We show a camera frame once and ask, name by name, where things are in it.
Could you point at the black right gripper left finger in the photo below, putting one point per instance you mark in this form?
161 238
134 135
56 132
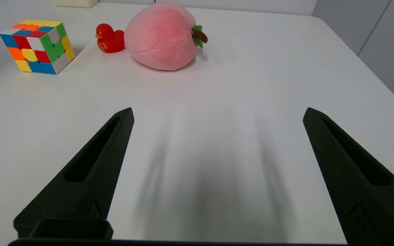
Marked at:
80 184

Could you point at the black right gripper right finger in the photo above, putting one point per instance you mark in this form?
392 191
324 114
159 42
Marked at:
361 181

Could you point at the red rubber duck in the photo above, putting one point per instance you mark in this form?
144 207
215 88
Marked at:
109 39

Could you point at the multicoloured puzzle cube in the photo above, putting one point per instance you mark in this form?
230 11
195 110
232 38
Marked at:
37 46

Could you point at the pink plush peach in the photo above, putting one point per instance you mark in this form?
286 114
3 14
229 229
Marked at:
162 36

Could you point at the cream white rectangular block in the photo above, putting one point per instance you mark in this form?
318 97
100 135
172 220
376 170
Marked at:
76 2

